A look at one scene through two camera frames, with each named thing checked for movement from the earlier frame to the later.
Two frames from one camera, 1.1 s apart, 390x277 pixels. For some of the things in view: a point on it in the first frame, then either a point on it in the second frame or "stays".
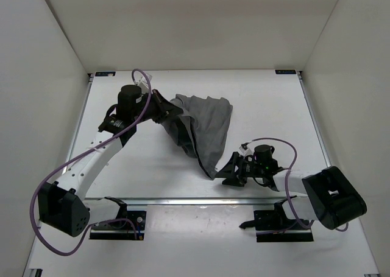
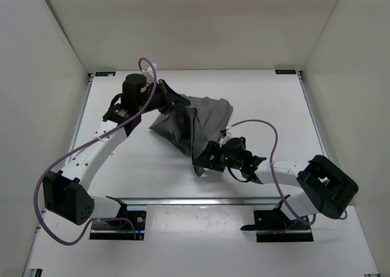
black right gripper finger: x=234 y=168 to x=210 y=156
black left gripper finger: x=165 y=105 to x=172 y=97
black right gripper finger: x=234 y=181 to x=220 y=167
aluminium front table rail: x=206 y=202 stays
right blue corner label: x=285 y=72 stays
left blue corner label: x=100 y=73 stays
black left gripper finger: x=163 y=117 to x=170 y=108
